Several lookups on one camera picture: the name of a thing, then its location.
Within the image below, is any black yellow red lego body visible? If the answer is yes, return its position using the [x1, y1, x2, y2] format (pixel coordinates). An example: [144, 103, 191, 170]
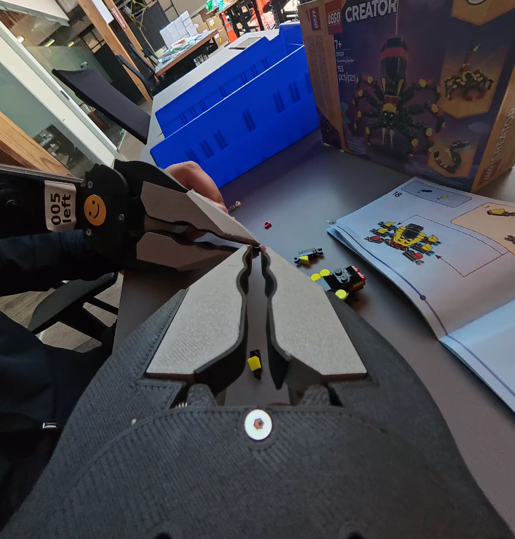
[310, 264, 367, 301]

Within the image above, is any wooden support post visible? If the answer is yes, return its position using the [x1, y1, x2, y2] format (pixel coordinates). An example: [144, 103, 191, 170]
[76, 0, 154, 104]

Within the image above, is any purple lego set box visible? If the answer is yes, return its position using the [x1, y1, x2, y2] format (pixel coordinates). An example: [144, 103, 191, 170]
[296, 0, 515, 193]

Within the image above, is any orange object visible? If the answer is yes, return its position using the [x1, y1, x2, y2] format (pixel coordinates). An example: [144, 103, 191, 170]
[221, 10, 242, 44]

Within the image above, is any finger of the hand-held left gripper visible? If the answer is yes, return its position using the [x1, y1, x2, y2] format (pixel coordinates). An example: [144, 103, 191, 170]
[135, 232, 242, 272]
[140, 181, 261, 248]

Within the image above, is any stack of white boxes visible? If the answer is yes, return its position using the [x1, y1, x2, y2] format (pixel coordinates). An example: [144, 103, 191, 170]
[158, 10, 199, 41]

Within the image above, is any black flat panel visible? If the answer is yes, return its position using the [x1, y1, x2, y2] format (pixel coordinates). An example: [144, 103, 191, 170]
[51, 67, 152, 145]

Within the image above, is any wooden beam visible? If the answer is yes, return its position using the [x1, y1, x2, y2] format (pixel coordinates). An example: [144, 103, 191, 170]
[0, 100, 71, 175]

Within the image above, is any person's left forearm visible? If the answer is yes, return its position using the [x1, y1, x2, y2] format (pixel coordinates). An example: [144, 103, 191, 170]
[0, 229, 134, 297]

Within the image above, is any lego instruction booklet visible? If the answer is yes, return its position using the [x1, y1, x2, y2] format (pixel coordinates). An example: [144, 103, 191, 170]
[326, 177, 515, 427]

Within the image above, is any person's left hand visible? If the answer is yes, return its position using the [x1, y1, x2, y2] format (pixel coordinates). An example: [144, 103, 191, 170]
[164, 161, 229, 214]

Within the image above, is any blue storage bin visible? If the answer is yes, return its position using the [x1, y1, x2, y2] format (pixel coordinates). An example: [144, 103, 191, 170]
[155, 22, 305, 139]
[149, 44, 322, 189]

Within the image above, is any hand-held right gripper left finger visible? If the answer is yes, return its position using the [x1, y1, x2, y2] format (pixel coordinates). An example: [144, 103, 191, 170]
[145, 245, 253, 394]

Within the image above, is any wooden worktable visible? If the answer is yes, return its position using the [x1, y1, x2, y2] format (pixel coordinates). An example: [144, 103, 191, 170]
[154, 27, 221, 77]

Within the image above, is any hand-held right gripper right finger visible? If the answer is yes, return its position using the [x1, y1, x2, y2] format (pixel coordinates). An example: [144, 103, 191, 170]
[261, 248, 368, 391]

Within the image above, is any person's torso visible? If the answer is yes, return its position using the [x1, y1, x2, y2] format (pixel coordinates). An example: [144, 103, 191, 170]
[0, 301, 117, 539]

